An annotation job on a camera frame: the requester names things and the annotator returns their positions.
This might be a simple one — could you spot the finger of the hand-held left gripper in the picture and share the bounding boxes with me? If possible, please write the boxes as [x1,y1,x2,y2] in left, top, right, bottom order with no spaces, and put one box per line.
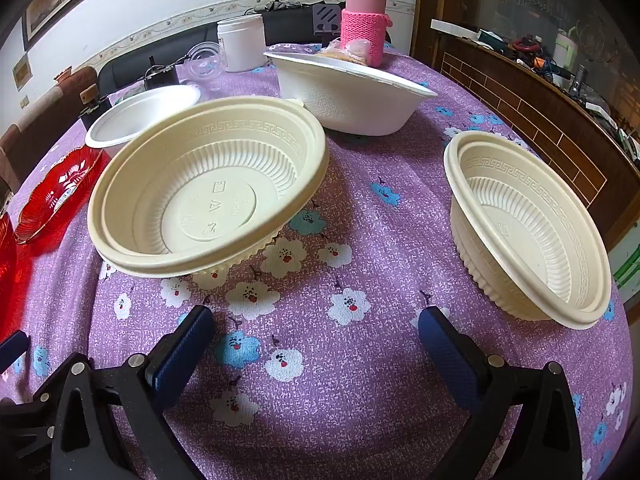
[0,331,30,377]
[0,394,57,461]

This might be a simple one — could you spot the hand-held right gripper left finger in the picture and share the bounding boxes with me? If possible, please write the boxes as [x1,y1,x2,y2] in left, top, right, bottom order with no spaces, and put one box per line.
[35,305,217,480]

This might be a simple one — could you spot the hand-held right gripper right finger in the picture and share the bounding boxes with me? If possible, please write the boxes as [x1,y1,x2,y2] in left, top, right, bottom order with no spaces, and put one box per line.
[418,306,585,480]

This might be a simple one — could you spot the small cream plastic bowl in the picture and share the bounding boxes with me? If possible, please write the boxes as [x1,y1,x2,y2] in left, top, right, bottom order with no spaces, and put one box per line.
[443,130,613,331]

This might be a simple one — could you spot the large cream plastic bowl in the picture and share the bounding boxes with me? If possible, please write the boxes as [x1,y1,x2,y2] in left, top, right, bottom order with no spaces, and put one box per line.
[87,96,331,278]

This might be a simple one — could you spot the shallow white foam bowl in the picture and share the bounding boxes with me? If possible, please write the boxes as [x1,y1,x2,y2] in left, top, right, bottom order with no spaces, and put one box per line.
[84,85,202,157]

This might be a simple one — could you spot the deep white paper bowl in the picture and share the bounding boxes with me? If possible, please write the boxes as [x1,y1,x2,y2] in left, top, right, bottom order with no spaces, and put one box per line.
[263,51,438,137]

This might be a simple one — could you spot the red glass dish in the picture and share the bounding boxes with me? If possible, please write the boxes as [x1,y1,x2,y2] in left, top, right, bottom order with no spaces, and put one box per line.
[0,214,19,282]

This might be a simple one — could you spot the purple floral tablecloth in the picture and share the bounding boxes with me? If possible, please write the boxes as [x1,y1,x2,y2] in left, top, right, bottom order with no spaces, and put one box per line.
[0,40,632,480]

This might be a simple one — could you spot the brown chair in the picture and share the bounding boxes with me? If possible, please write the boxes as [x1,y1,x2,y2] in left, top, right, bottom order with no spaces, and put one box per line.
[0,65,101,196]

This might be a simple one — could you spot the wooden cabinet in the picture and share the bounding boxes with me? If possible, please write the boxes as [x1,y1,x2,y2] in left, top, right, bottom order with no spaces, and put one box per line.
[410,0,640,261]

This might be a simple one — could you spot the black cylinder with brown top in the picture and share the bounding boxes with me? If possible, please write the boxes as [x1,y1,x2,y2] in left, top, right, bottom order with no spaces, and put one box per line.
[77,85,114,130]

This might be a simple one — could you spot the black round gadget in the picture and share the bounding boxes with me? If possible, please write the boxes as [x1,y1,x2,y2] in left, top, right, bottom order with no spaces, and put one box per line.
[144,55,180,92]

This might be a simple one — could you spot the black sofa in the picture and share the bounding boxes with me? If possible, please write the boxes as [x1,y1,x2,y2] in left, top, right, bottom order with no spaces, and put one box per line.
[97,7,392,95]

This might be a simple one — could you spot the clutter on cabinet top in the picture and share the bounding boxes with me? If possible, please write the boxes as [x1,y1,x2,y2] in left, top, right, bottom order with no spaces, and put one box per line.
[475,25,640,161]

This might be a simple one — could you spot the white plastic jar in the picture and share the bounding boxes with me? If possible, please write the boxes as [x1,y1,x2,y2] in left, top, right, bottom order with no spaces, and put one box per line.
[216,15,268,73]

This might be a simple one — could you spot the bagged snack cakes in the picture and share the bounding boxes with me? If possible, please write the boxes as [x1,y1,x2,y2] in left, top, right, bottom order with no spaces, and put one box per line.
[316,39,372,65]

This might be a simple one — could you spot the white flat box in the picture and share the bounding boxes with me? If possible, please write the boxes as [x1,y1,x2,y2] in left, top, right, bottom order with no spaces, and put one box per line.
[430,18,482,41]

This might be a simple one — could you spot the pink knit-sleeved bottle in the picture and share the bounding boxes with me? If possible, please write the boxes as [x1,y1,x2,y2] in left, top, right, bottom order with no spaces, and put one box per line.
[340,0,393,68]

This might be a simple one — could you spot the grey slotted stand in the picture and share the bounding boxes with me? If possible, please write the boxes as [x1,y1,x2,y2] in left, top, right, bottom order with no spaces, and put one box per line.
[311,3,344,41]

